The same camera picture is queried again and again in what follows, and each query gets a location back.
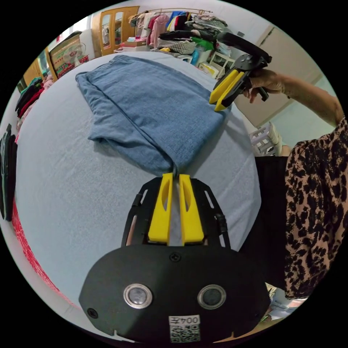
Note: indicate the pile of black clothes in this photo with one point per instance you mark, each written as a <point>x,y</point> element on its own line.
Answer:
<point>8,174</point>

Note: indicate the bed with light blue sheet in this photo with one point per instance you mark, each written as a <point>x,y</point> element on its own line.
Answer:
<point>81,206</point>

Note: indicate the white standing fan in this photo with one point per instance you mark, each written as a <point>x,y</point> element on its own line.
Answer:
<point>74,51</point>

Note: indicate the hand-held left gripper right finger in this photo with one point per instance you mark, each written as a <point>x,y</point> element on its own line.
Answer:
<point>191,217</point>

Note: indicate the clothes rack with garments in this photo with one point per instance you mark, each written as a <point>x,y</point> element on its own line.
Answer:
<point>176,30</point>

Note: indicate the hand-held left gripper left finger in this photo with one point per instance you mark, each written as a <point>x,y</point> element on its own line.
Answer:
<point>161,214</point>

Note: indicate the pile of colourful clothes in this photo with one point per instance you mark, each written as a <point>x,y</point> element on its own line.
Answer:
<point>30,96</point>

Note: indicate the blue jeans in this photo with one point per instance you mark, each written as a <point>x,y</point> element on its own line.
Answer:
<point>146,103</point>

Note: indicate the person's right hand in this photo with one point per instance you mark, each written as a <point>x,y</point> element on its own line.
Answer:
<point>270,80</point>

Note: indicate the white shelf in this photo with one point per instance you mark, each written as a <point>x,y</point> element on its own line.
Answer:
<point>221,64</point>

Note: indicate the person's right forearm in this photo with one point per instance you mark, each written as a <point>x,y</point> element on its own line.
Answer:
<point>312,96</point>

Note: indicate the person's body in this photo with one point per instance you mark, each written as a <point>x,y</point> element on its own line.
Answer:
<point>315,206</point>

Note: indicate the wooden cupboard with glass doors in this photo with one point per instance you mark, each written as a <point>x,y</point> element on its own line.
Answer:
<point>115,30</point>

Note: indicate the white laundry basket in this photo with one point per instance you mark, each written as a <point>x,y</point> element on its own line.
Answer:
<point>265,138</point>

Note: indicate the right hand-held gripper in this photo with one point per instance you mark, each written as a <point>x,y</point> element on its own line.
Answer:
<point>251,62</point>

